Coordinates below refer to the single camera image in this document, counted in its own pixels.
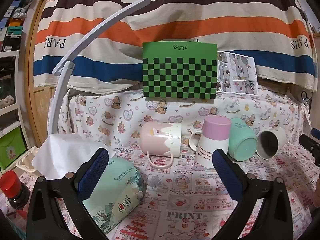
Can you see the bear print cloth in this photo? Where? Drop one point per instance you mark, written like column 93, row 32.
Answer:
column 120, row 112

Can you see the striped printed blanket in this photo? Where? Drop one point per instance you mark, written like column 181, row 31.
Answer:
column 200, row 25

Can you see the green storage box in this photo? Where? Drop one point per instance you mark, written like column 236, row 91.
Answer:
column 12, row 147

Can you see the white plastic bag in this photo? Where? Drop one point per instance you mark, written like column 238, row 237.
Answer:
column 7, row 101

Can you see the white shelf unit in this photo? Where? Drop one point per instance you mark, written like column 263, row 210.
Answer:
column 18, row 80

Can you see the white tissue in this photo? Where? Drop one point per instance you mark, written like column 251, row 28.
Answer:
column 62, row 152

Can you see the mint green cup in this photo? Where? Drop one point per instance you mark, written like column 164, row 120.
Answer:
column 243, row 146

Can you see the white cup with dark inside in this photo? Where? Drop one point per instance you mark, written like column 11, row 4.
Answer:
column 280, row 135

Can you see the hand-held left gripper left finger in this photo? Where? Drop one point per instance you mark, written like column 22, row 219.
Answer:
column 92, row 176

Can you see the white cup with pink base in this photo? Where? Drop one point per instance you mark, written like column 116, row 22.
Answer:
column 212, row 142

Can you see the cream plastic tray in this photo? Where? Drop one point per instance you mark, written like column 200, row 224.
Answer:
column 26, row 160

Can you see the pink patchwork print tablecloth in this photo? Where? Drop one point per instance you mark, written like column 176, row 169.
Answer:
column 185, row 200

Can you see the mint green tissue pack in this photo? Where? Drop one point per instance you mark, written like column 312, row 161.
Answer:
column 120, row 180

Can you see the red capped sauce bottle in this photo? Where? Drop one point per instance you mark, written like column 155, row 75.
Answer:
column 11, row 183

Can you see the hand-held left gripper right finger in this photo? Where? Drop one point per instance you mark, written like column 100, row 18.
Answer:
column 228, row 177

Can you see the stack of shoe boxes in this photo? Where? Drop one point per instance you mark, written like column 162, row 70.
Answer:
column 12, row 30

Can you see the pink and white drip mug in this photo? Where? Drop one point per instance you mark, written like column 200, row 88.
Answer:
column 155, row 140

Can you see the wooden bed frame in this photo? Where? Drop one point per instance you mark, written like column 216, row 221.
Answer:
column 40, row 105

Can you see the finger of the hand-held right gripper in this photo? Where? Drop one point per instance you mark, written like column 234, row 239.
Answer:
column 312, row 148

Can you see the green checkered box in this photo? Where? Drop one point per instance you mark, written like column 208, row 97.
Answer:
column 180, row 55

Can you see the comic strip sheet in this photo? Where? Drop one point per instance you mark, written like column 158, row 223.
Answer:
column 237, row 75

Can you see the white round device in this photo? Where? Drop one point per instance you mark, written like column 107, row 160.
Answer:
column 303, row 96

